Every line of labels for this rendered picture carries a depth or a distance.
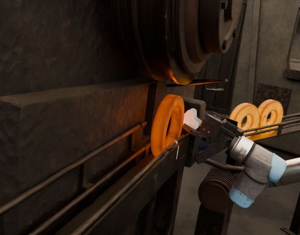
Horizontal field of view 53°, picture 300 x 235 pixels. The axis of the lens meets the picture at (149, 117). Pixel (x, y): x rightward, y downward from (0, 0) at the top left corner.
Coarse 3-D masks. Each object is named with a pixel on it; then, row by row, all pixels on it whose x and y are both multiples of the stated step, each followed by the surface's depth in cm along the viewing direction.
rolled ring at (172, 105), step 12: (168, 96) 83; (180, 96) 86; (168, 108) 79; (180, 108) 88; (156, 120) 78; (168, 120) 80; (180, 120) 91; (156, 132) 78; (168, 132) 92; (180, 132) 93; (156, 144) 79; (168, 144) 89
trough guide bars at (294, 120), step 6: (294, 114) 149; (282, 120) 145; (288, 120) 147; (294, 120) 139; (264, 126) 129; (270, 126) 131; (282, 126) 136; (288, 126) 138; (252, 132) 127; (258, 132) 128; (264, 132) 130
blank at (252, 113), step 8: (240, 104) 124; (248, 104) 123; (232, 112) 123; (240, 112) 121; (248, 112) 124; (256, 112) 126; (240, 120) 123; (248, 120) 129; (256, 120) 128; (240, 128) 124; (248, 128) 127; (248, 136) 128
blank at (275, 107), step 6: (264, 102) 131; (270, 102) 130; (276, 102) 132; (258, 108) 131; (264, 108) 129; (270, 108) 130; (276, 108) 133; (282, 108) 135; (264, 114) 130; (276, 114) 134; (282, 114) 136; (264, 120) 131; (270, 120) 137; (276, 120) 135; (258, 126) 131; (276, 126) 136; (270, 132) 135
